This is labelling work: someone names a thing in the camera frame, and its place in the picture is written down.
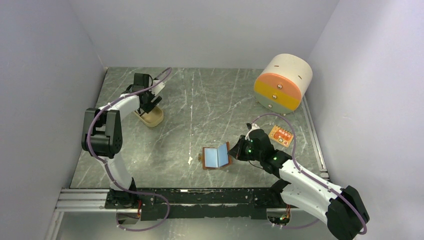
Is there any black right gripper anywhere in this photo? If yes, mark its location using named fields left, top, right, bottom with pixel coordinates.
left=228, top=134, right=263, bottom=161

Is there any beige plastic tray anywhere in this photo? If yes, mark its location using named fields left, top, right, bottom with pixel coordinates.
left=133, top=106, right=164, bottom=128

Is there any brown leather card holder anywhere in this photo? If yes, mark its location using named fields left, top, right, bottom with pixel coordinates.
left=201, top=141, right=232, bottom=170

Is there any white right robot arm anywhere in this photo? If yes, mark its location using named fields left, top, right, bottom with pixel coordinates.
left=227, top=129, right=370, bottom=240

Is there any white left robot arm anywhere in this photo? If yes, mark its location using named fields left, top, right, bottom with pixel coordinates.
left=81, top=73, right=165, bottom=208

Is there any orange patterned card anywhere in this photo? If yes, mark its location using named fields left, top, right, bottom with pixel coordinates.
left=268, top=125, right=294, bottom=148

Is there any round pastel drawer box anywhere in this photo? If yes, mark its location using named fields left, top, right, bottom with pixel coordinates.
left=253, top=53, right=313, bottom=114

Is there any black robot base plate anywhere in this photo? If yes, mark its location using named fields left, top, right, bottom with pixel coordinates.
left=104, top=187, right=286, bottom=221

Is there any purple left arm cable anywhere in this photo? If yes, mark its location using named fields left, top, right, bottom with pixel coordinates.
left=85, top=67, right=173, bottom=233

